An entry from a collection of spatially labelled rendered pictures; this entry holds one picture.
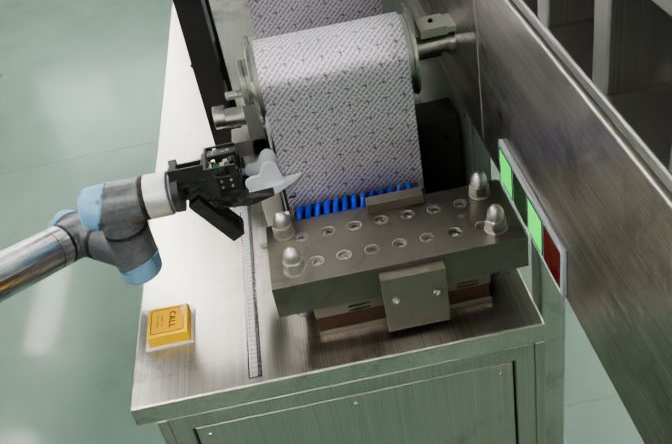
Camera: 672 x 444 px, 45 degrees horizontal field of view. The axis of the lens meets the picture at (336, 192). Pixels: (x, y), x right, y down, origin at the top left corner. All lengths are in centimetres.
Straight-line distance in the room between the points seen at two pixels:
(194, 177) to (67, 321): 173
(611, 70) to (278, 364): 76
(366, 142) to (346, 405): 43
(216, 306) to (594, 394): 128
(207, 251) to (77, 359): 134
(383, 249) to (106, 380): 161
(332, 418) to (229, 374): 19
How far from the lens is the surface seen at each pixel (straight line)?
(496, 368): 136
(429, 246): 126
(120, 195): 135
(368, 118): 131
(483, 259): 127
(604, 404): 237
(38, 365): 289
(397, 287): 124
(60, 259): 145
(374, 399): 135
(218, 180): 132
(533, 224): 104
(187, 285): 150
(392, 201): 133
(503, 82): 107
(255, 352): 133
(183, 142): 192
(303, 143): 132
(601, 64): 76
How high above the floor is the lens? 184
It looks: 35 degrees down
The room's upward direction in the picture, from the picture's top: 11 degrees counter-clockwise
